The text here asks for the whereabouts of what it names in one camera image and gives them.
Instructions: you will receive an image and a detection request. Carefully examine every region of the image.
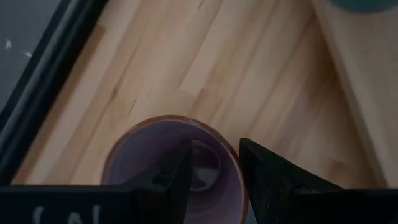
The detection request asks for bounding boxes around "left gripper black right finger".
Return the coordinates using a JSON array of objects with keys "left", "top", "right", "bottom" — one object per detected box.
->
[{"left": 239, "top": 138, "right": 343, "bottom": 224}]

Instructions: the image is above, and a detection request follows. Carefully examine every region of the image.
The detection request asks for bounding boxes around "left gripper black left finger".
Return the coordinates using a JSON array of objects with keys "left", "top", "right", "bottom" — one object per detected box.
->
[{"left": 130, "top": 139, "right": 193, "bottom": 224}]

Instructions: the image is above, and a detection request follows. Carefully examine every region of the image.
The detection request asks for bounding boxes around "purple mug with brown rim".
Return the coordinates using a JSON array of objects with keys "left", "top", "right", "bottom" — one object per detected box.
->
[{"left": 99, "top": 114, "right": 249, "bottom": 224}]

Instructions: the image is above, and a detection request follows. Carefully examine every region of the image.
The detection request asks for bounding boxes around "black aluminium station frame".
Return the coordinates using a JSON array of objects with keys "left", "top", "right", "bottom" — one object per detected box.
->
[{"left": 0, "top": 0, "right": 109, "bottom": 187}]

